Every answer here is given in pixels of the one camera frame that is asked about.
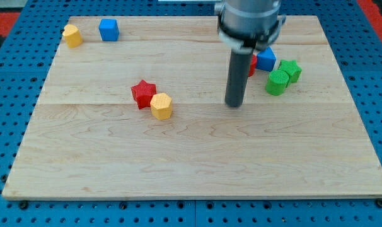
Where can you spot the blue cube block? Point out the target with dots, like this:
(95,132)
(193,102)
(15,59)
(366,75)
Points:
(109,30)

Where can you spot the red block behind rod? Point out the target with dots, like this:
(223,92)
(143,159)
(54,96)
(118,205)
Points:
(252,66)

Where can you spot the blue block near arm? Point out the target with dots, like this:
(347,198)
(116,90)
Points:
(266,60)

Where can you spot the yellow heart block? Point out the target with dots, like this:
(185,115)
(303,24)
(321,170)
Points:
(72,36)

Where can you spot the green star block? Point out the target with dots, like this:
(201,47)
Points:
(291,68)

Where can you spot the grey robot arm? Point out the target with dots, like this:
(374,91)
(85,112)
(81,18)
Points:
(248,25)

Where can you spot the wooden board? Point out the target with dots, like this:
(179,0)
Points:
(88,141)

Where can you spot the yellow hexagon block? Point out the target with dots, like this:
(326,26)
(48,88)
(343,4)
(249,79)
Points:
(161,106)

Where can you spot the green cylinder block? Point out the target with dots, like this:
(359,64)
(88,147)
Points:
(277,82)

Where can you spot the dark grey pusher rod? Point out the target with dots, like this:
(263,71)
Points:
(239,67)

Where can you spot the red star block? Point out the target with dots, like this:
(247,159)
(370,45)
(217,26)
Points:
(142,93)

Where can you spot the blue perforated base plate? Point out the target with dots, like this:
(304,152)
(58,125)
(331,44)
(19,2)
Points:
(26,56)

